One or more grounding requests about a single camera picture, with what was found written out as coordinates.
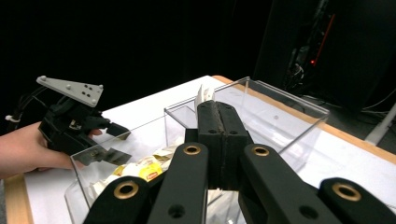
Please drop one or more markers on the clear plastic box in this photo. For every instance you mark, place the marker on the clear plastic box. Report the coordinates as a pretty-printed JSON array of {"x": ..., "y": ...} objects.
[{"x": 280, "y": 124}]

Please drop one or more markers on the white tea bag packet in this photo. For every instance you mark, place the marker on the white tea bag packet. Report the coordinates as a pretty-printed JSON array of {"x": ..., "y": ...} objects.
[{"x": 204, "y": 93}]

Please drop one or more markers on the black computer tower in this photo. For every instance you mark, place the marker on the black computer tower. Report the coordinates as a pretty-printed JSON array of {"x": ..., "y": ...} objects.
[{"x": 305, "y": 62}]

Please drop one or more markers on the pile of tea bags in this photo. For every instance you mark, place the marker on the pile of tea bags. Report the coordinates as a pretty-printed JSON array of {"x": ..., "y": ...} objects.
[{"x": 149, "y": 169}]

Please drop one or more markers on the white metal stand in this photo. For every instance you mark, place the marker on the white metal stand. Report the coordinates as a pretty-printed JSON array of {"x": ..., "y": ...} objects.
[{"x": 381, "y": 127}]

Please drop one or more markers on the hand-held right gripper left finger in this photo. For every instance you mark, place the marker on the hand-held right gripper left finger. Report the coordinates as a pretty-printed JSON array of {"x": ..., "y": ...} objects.
[{"x": 210, "y": 124}]

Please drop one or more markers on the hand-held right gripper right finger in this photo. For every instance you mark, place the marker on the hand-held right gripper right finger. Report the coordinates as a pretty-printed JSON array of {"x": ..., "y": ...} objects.
[{"x": 232, "y": 130}]

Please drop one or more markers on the dark curtain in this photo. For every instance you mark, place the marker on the dark curtain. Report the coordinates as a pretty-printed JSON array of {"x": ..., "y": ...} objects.
[{"x": 124, "y": 37}]

